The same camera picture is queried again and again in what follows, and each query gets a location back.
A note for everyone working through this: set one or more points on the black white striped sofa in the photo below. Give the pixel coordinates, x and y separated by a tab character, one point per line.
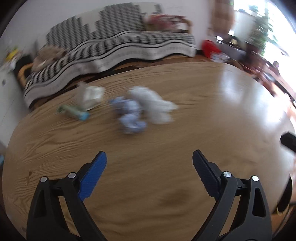
98	40

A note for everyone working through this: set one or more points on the crumpled white tissue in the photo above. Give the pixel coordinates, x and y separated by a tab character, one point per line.
88	96

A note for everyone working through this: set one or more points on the red bag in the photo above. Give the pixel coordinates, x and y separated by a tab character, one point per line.
209	47

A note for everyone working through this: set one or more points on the white blue plastic bag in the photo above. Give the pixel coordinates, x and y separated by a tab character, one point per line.
129	112

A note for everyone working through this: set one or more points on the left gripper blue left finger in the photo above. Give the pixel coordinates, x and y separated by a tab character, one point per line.
90	173

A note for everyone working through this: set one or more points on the light wooden round table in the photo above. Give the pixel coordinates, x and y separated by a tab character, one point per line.
150	189

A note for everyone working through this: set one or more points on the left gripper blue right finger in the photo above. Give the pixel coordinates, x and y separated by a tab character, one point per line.
209	174

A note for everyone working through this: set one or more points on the crumpled white paper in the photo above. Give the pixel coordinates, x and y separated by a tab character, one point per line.
156	108

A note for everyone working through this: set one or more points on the black gold-rimmed trash bin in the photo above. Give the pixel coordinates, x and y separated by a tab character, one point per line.
285	202

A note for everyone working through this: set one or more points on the white cabinet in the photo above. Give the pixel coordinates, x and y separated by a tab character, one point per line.
13	107

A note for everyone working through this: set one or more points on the brown plush garment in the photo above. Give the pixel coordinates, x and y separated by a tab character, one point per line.
46	56

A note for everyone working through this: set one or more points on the pink cartoon pillow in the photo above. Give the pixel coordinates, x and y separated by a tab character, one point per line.
167	23

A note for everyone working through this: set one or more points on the green potted plant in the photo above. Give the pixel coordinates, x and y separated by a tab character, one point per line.
259	34

